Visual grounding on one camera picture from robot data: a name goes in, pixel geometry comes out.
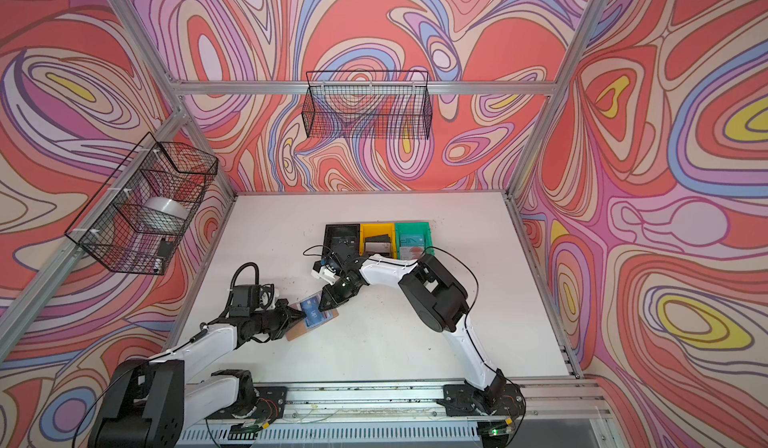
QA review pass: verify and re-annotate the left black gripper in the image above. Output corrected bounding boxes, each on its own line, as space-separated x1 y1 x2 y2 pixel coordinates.
247 299 304 340

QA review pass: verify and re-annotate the blue VIP credit card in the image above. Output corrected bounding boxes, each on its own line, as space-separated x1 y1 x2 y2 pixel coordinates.
299 295 327 329

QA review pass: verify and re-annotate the tan leather card holder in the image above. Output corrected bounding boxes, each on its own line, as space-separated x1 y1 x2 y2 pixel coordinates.
285 291 338 341

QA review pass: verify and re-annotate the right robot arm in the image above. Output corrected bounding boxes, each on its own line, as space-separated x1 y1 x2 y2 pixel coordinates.
312 252 527 420

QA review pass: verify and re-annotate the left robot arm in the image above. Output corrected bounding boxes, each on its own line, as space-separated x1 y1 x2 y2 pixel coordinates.
87 262 306 447

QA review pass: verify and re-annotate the black plastic bin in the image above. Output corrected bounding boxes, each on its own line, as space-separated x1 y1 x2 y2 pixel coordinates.
322 224 360 261

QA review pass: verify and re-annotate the yellow plastic bin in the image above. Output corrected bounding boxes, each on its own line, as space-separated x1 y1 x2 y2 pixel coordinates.
359 223 397 258

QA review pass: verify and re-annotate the green plastic bin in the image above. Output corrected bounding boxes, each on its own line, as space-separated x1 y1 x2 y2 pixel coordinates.
395 221 432 260

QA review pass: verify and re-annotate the small black box in basket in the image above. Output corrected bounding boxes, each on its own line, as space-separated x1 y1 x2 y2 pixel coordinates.
156 238 174 259

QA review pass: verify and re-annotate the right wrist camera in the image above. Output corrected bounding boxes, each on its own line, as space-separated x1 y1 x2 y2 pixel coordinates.
311 258 340 284

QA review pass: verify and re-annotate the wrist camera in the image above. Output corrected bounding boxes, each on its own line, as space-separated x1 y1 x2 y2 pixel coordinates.
311 258 340 284
229 284 275 317

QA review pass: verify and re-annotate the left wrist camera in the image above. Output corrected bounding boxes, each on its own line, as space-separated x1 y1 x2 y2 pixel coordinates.
229 284 275 317

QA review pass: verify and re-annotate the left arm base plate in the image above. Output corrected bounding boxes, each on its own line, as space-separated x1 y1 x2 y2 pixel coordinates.
210 386 288 422

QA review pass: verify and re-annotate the left wire basket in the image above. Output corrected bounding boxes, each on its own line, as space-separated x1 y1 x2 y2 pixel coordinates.
65 134 219 276

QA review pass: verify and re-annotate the wire basket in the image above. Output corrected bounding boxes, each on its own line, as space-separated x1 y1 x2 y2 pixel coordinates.
301 69 433 140
65 134 219 276

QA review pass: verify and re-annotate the back wire basket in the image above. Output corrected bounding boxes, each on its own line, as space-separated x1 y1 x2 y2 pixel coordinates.
301 69 433 140

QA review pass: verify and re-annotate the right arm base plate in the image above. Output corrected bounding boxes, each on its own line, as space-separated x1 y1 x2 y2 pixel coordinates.
436 382 526 418

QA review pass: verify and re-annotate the aluminium front rail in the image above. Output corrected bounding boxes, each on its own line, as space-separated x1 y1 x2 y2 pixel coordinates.
173 379 626 447

